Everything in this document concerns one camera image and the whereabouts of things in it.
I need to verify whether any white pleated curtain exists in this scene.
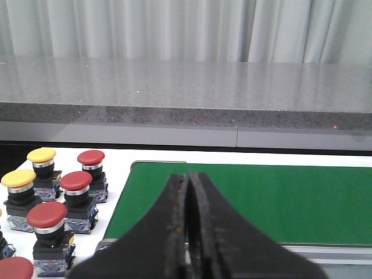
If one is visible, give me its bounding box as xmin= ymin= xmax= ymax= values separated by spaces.
xmin=1 ymin=1 xmax=371 ymax=64

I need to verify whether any green conveyor belt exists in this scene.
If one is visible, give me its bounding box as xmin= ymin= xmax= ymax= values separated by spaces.
xmin=105 ymin=163 xmax=371 ymax=245

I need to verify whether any yellow mushroom push button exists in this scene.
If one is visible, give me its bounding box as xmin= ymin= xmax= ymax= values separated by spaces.
xmin=27 ymin=148 xmax=62 ymax=202
xmin=1 ymin=170 xmax=42 ymax=233

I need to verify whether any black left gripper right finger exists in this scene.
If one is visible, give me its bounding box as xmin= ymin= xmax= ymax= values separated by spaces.
xmin=188 ymin=171 xmax=327 ymax=278

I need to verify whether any push button with blue base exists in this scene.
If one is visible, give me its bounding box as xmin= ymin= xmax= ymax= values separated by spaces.
xmin=0 ymin=231 xmax=16 ymax=260

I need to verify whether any red mushroom push button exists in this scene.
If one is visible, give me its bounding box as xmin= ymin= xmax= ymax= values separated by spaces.
xmin=0 ymin=257 xmax=34 ymax=279
xmin=60 ymin=171 xmax=98 ymax=234
xmin=77 ymin=150 xmax=108 ymax=203
xmin=26 ymin=201 xmax=76 ymax=277

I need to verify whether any grey stone counter slab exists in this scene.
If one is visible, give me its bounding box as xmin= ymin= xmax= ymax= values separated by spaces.
xmin=1 ymin=56 xmax=371 ymax=131

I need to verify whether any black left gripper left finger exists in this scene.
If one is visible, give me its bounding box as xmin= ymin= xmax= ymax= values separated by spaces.
xmin=68 ymin=174 xmax=187 ymax=278

